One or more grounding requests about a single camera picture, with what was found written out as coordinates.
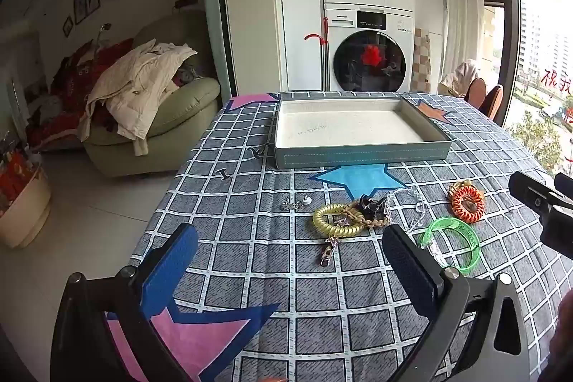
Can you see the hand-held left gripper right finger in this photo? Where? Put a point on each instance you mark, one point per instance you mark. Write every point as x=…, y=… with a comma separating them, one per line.
x=409, y=270

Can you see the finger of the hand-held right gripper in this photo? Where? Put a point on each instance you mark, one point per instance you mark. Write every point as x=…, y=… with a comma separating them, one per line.
x=565, y=181
x=528, y=189

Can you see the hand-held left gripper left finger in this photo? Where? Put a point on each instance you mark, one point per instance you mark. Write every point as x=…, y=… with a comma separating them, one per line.
x=172, y=265

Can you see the silver pearl earring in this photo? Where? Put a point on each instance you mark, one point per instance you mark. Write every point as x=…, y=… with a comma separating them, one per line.
x=306, y=199

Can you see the silver dangle earring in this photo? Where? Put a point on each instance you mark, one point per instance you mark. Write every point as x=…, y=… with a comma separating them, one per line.
x=288, y=205

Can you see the grey-blue jewelry tray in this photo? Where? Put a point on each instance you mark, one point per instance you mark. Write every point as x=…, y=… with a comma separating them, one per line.
x=349, y=127

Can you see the person's right forearm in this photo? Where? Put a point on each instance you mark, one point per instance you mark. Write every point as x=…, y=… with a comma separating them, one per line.
x=565, y=328

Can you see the grey checked star tablecloth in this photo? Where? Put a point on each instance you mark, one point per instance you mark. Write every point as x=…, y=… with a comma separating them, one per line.
x=250, y=265

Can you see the black hair clip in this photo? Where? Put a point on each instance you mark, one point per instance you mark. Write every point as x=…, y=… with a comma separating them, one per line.
x=368, y=203

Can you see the red window sticker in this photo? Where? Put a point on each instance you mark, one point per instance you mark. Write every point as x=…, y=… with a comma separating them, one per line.
x=555, y=82

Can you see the beige cloth on chair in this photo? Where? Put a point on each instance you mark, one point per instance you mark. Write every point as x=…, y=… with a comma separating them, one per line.
x=461, y=75

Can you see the white basket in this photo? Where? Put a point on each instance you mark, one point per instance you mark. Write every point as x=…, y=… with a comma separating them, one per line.
x=27, y=212

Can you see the green leather sofa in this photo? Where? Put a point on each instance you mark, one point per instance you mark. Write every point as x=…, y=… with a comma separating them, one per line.
x=192, y=109

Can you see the cream padded jacket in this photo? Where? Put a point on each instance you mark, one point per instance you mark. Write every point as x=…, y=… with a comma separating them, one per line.
x=134, y=86

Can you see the red patterned blanket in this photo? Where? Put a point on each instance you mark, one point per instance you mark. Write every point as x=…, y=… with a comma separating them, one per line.
x=71, y=86

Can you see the white washing machine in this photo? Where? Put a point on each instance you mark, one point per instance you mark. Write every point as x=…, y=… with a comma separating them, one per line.
x=344, y=24

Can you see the small framed picture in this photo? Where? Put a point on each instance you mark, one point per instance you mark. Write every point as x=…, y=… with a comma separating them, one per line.
x=68, y=26

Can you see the large framed picture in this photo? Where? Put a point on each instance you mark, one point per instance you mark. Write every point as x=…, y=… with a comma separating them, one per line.
x=87, y=1

